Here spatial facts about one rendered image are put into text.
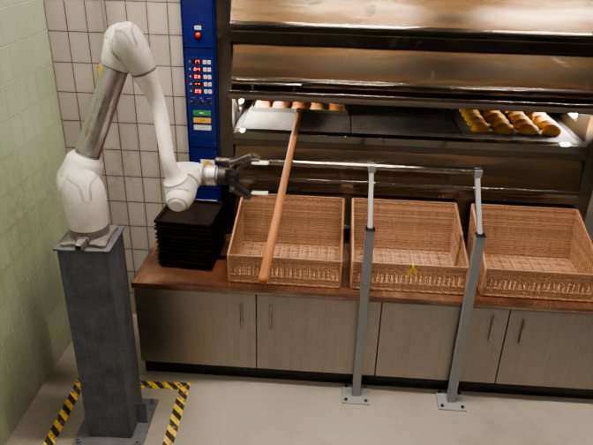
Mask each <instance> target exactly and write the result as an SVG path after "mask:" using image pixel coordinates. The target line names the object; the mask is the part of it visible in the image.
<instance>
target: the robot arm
mask: <svg viewBox="0 0 593 445"><path fill-rule="evenodd" d="M101 62H102V63H103V65H102V68H101V72H100V76H99V78H98V81H97V84H96V87H95V90H94V94H93V97H92V100H91V102H90V106H89V109H88V112H87V114H86V119H85V122H84V124H83V127H82V130H81V134H80V136H79V141H78V144H77V146H76V149H74V150H72V151H71V152H69V153H68V154H67V155H66V157H65V159H64V162H63V164H62V166H61V167H60V168H59V170H58V172H57V175H56V185H57V189H58V191H59V194H60V196H61V198H62V201H63V205H64V212H65V217H66V221H67V223H68V229H69V234H68V235H67V237H66V238H65V239H64V240H63V241H61V242H60V246H61V247H70V246H72V247H75V250H76V251H82V250H83V249H84V248H86V247H94V248H100V249H104V248H106V247H107V244H108V242H109V241H110V239H111V238H112V236H113V235H114V233H115V232H116V231H117V230H118V226H117V225H115V224H113V225H109V213H108V203H107V197H106V193H105V188H104V184H103V182H102V181H101V176H102V172H103V167H104V164H103V162H102V159H101V152H102V150H103V147H104V144H105V141H106V138H107V136H108V133H109V128H110V126H111V123H112V120H113V117H114V115H115V112H116V107H117V104H118V102H119V99H120V96H121V93H122V91H123V88H124V83H125V81H126V78H127V75H128V73H130V74H131V76H132V77H133V79H134V80H135V82H136V83H137V84H138V86H139V88H140V89H141V91H142V92H143V94H144V95H145V97H146V98H147V101H148V103H149V105H150V108H151V111H152V115H153V120H154V128H155V133H156V138H157V142H158V148H159V152H160V157H161V164H162V167H163V170H164V173H165V180H164V182H163V184H164V189H165V195H166V203H167V205H168V207H169V208H170V209H171V210H173V211H175V212H181V211H184V210H186V209H188V208H189V207H190V206H191V204H192V202H193V201H194V199H195V197H196V194H197V190H198V188H199V187H200V186H201V185H205V186H207V185H209V186H217V184H218V185H229V192H233V193H235V194H237V195H239V196H241V197H243V198H245V199H247V200H250V199H251V197H252V196H254V197H259V196H260V195H268V191H253V190H252V192H251V191H250V190H249V189H248V188H246V187H245V186H244V185H243V184H241V182H240V181H239V180H240V177H239V175H240V172H239V171H240V170H241V169H243V168H244V167H245V166H247V165H248V164H249V163H251V164H256V165H268V164H269V162H268V161H261V160H260V159H256V158H251V154H247V155H244V156H242V157H240V158H237V159H235V160H230V161H229V167H228V168H227V167H219V168H218V166H217V165H210V164H201V163H198V162H176V159H175V156H174V150H173V145H172V139H171V132H170V126H169V114H168V110H167V106H166V102H165V99H164V95H163V92H162V89H161V82H160V80H159V75H158V71H157V67H156V64H155V61H154V56H153V54H152V51H151V49H150V47H149V45H148V43H147V41H146V38H145V36H144V35H143V33H142V32H141V30H140V29H139V28H138V27H137V26H136V25H135V24H134V23H132V22H129V21H125V22H122V23H116V24H114V25H112V26H110V27H109V28H108V30H107V31H106V33H105V35H104V40H103V46H102V52H101ZM247 159H248V160H247ZM244 160H247V161H246V162H244V163H243V164H242V165H240V166H239V167H237V168H236V169H235V168H233V167H232V166H234V164H237V163H239V162H242V161H244ZM233 185H236V186H237V187H239V188H240V189H241V190H242V191H244V192H245V193H244V192H241V191H239V190H237V189H236V188H235V187H233Z"/></svg>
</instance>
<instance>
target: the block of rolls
mask: <svg viewBox="0 0 593 445"><path fill-rule="evenodd" d="M459 111H460V112H461V113H462V116H463V117H464V120H465V121H466V122H467V125H468V126H471V127H470V129H471V131H473V132H488V131H489V129H490V127H489V125H488V124H487V123H486V122H485V120H484V119H483V117H482V115H481V114H479V111H478V110H477V109H459ZM481 112H482V113H483V116H484V117H487V121H488V122H489V123H491V126H492V127H493V128H495V129H494V131H495V132H496V133H499V134H511V133H512V132H513V131H514V128H516V129H519V130H518V131H519V133H521V134H527V135H534V134H537V132H538V129H539V130H542V134H545V135H554V136H556V135H560V134H561V128H560V127H559V126H558V125H556V123H555V122H554V121H553V120H551V119H550V118H549V117H548V116H546V114H545V113H544V112H526V113H523V112H522V111H503V110H502V113H503V114H505V115H507V118H508V119H510V123H511V124H514V128H513V126H512V125H510V124H509V122H508V120H507V119H506V118H505V116H504V115H503V114H501V113H500V111H499V110H481ZM524 114H525V115H526V116H525V115H524ZM527 116H529V118H528V117H527ZM530 120H532V122H531V121H530ZM535 124H537V127H538V129H537V127H536V126H535Z"/></svg>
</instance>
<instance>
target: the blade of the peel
mask: <svg viewBox="0 0 593 445"><path fill-rule="evenodd" d="M256 103H257V101H255V102H254V103H253V104H252V106H251V111H256V112H277V113H296V110H297V109H292V108H291V106H292V102H291V106H290V109H289V108H268V107H255V105H256ZM310 107H311V106H310V102H309V109H303V112H302V114H319V115H340V116H347V115H348V104H345V110H330V109H328V107H327V109H310Z"/></svg>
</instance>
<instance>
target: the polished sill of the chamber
mask: <svg viewBox="0 0 593 445"><path fill-rule="evenodd" d="M291 133H292V131H286V130H266V129H246V128H235V129H234V131H233V139H244V140H283V141H290V137H291ZM296 141H302V142H322V143H342V144H361V145H381V146H400V147H439V148H459V149H478V150H498V151H517V152H537V153H557V154H577V155H587V154H588V152H589V147H588V146H587V145H586V144H585V143H565V142H544V141H525V140H486V139H465V138H446V137H425V136H405V135H385V134H365V133H346V132H306V131H298V132H297V136H296Z"/></svg>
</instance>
